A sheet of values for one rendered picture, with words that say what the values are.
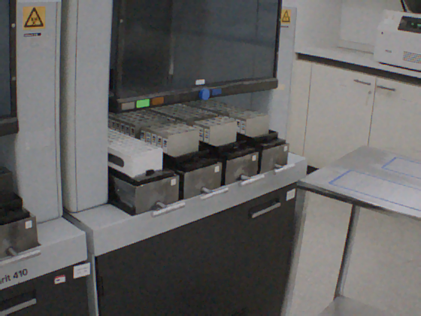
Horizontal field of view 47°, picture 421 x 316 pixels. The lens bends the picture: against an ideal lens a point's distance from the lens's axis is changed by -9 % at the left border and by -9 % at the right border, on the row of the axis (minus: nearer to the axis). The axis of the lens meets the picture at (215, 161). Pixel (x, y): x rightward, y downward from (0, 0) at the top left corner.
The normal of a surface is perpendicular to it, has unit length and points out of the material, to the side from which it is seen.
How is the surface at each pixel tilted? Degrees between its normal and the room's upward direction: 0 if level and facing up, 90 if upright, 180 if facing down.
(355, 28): 90
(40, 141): 90
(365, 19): 90
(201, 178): 90
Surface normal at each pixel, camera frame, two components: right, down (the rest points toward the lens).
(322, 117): -0.69, 0.19
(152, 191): 0.73, 0.26
